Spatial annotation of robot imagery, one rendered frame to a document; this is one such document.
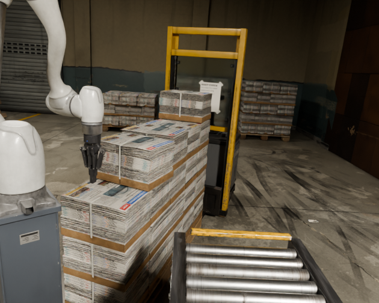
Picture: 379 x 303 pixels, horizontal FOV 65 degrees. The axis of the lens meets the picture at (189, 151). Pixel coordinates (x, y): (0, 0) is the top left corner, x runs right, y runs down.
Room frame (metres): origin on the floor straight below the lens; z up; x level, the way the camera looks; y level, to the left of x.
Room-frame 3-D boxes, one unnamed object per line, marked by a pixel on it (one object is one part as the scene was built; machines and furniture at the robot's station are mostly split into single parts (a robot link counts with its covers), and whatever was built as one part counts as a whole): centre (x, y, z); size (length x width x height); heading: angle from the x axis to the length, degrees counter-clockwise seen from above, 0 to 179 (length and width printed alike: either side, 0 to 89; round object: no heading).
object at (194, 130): (2.27, 0.15, 0.95); 0.38 x 0.29 x 0.23; 71
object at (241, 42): (2.86, -0.39, 0.97); 0.09 x 0.09 x 1.75; 72
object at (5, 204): (0.93, 0.55, 1.03); 0.22 x 0.18 x 0.06; 40
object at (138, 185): (1.63, 0.22, 0.86); 0.29 x 0.16 x 0.04; 157
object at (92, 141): (1.33, 0.45, 1.12); 0.08 x 0.07 x 0.09; 72
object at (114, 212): (1.86, 0.28, 0.42); 1.17 x 0.39 x 0.83; 162
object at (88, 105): (1.33, 0.46, 1.30); 0.13 x 0.11 x 0.16; 68
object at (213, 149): (3.32, -0.19, 0.40); 0.69 x 0.55 x 0.80; 72
